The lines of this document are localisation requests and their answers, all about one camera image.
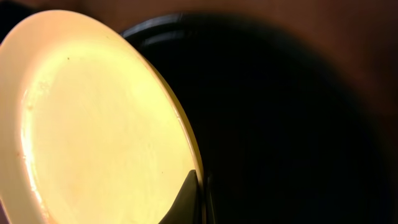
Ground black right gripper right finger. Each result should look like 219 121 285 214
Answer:
205 175 218 224

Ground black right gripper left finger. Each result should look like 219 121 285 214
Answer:
159 170 199 224

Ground yellow plate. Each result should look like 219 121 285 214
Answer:
1 10 206 223

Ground black round tray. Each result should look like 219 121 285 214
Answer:
123 14 397 223

